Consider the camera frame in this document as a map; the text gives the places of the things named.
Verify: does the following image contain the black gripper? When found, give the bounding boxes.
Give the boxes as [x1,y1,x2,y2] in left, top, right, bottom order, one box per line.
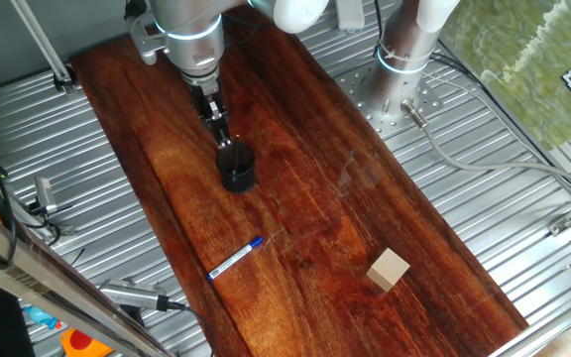
[188,82,233,150]

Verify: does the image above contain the blue and white marker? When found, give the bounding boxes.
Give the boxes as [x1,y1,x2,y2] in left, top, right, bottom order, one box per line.
[207,235,265,283]

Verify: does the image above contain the black mesh pen holder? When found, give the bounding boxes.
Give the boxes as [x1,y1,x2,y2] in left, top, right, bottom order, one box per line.
[215,143,258,194]

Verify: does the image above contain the brown wooden board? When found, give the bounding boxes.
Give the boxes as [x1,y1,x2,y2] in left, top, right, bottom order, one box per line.
[69,0,529,357]

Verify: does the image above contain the black marker on right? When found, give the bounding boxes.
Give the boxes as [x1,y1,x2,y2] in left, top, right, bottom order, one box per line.
[99,279,168,312]

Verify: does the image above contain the light wooden block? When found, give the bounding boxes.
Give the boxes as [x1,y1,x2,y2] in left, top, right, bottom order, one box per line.
[366,247,411,293]

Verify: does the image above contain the orange emergency stop button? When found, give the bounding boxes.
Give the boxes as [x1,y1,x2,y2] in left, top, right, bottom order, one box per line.
[59,327,114,357]

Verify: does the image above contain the green marbled mat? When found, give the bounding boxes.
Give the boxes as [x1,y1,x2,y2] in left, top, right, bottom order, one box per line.
[438,0,571,150]

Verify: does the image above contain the grey metal camera bracket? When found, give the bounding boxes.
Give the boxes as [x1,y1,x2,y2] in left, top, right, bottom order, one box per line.
[127,14,169,66]

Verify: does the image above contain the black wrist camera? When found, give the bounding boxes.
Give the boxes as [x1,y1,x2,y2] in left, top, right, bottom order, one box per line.
[124,0,149,21]

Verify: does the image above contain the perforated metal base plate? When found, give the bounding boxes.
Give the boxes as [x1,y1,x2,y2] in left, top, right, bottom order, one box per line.
[337,61,445,140]

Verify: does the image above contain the black camera cable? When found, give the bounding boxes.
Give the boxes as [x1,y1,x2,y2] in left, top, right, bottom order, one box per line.
[156,295,217,357]

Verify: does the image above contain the silver depth camera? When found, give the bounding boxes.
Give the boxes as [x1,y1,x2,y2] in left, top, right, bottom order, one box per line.
[34,176,58,215]

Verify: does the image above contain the grey metal camera stand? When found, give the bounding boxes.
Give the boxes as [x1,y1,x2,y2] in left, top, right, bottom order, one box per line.
[10,0,78,95]

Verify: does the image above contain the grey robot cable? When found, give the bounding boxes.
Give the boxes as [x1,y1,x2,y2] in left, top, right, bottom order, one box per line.
[400,97,571,197]

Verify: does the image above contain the steel frame rail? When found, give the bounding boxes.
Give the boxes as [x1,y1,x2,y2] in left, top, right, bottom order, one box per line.
[0,197,171,357]

